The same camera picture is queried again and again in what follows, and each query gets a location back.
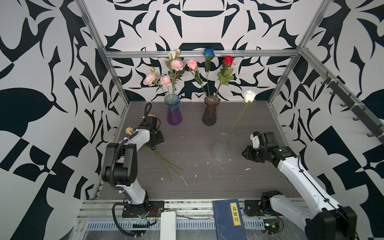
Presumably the red rose flower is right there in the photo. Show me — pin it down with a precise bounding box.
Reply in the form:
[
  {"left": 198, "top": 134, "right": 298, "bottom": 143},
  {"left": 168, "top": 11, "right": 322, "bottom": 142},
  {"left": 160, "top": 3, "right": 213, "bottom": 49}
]
[{"left": 143, "top": 144, "right": 188, "bottom": 186}]

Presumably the purple blue glass vase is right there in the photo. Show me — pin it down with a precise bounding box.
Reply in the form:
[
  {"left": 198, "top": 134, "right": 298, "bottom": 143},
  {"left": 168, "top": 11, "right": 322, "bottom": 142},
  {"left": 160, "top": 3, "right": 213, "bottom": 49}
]
[{"left": 164, "top": 95, "right": 183, "bottom": 126}]

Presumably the cream rose flower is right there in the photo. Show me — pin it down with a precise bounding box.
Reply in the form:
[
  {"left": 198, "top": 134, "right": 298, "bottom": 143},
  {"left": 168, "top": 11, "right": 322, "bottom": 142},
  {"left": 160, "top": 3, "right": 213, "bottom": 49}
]
[{"left": 125, "top": 127, "right": 135, "bottom": 136}]

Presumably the clear glass vase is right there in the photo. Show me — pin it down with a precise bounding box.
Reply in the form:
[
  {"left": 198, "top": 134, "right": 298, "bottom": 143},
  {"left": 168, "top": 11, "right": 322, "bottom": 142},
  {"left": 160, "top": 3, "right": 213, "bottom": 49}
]
[{"left": 212, "top": 133, "right": 229, "bottom": 161}]

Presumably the dark maroon glass vase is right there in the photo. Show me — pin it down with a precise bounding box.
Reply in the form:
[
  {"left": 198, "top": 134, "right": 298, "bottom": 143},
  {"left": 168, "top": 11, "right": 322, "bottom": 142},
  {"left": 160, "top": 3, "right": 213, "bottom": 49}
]
[{"left": 202, "top": 96, "right": 220, "bottom": 126}]

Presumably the twin pink peony stem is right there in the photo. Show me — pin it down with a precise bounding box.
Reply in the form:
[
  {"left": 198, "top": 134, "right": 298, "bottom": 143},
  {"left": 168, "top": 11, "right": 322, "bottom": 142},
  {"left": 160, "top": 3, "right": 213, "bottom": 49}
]
[{"left": 144, "top": 67, "right": 173, "bottom": 96}]

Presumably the white rose stem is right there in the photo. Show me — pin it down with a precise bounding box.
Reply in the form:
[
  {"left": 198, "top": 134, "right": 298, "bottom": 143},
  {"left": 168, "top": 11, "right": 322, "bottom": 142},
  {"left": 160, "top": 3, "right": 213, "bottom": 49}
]
[
  {"left": 168, "top": 49, "right": 181, "bottom": 61},
  {"left": 227, "top": 90, "right": 257, "bottom": 136}
]

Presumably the pink rose stem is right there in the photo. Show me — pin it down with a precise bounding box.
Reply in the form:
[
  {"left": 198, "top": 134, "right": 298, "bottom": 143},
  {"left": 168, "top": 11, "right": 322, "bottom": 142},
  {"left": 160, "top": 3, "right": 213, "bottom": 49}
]
[{"left": 187, "top": 59, "right": 208, "bottom": 97}]

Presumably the red rose stem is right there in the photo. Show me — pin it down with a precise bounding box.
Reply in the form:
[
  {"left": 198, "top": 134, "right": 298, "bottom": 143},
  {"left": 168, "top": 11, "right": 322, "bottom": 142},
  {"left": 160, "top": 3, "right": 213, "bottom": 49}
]
[{"left": 215, "top": 56, "right": 235, "bottom": 97}]

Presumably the blue rose stem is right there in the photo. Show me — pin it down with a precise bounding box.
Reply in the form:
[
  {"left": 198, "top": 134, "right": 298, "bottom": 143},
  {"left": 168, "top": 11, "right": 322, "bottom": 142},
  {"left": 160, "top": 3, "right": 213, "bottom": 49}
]
[{"left": 204, "top": 48, "right": 215, "bottom": 97}]

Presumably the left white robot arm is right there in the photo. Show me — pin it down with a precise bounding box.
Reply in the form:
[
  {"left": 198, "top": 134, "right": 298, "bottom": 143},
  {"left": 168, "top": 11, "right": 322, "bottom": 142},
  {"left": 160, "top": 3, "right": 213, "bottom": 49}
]
[{"left": 102, "top": 115, "right": 164, "bottom": 238}]

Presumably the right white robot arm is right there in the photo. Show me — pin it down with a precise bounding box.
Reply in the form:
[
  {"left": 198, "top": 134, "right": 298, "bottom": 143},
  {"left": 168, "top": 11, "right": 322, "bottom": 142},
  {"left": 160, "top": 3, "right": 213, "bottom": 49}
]
[{"left": 242, "top": 132, "right": 359, "bottom": 240}]

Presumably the blue book yellow label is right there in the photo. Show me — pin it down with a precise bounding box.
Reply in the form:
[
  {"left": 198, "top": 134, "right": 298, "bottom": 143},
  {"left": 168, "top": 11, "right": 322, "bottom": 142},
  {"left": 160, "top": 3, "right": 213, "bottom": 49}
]
[{"left": 213, "top": 199, "right": 247, "bottom": 240}]

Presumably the white power adapter box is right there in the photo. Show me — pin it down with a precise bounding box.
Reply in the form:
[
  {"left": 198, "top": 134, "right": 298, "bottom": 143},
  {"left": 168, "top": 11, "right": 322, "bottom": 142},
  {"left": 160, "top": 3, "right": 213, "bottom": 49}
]
[{"left": 160, "top": 212, "right": 177, "bottom": 240}]

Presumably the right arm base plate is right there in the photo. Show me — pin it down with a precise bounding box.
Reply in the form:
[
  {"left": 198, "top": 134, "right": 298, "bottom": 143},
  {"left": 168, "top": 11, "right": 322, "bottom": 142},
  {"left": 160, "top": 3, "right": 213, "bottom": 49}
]
[{"left": 244, "top": 200, "right": 271, "bottom": 217}]

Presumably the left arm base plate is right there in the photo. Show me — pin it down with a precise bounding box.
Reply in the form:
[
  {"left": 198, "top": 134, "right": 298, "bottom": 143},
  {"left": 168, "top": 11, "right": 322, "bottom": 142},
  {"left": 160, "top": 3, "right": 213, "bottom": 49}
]
[{"left": 122, "top": 201, "right": 165, "bottom": 218}]

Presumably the black wall hook rail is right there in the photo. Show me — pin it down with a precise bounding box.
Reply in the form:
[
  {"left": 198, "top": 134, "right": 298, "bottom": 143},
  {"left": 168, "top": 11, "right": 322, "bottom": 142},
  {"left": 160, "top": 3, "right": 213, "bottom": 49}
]
[{"left": 320, "top": 72, "right": 384, "bottom": 145}]

